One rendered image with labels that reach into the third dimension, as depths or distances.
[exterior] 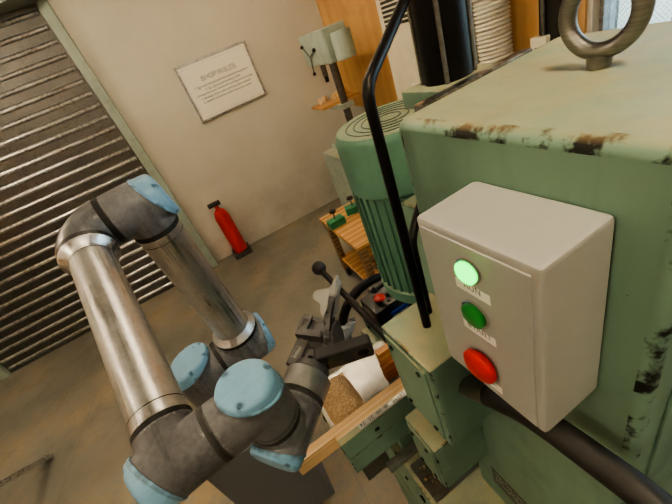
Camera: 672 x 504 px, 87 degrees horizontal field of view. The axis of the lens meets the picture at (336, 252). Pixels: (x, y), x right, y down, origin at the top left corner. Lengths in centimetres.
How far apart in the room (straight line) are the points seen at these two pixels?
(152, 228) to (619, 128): 87
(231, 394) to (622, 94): 52
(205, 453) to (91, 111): 317
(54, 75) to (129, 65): 51
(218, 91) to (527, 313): 340
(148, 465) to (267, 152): 327
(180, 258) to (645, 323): 91
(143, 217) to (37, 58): 273
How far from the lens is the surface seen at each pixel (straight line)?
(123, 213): 92
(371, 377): 91
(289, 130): 369
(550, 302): 22
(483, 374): 30
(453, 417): 47
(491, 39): 198
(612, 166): 23
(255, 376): 56
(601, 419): 39
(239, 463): 145
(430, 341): 41
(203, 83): 351
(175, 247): 97
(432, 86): 43
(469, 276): 24
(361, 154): 50
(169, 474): 59
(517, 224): 24
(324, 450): 83
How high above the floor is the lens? 161
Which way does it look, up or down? 32 degrees down
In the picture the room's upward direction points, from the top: 22 degrees counter-clockwise
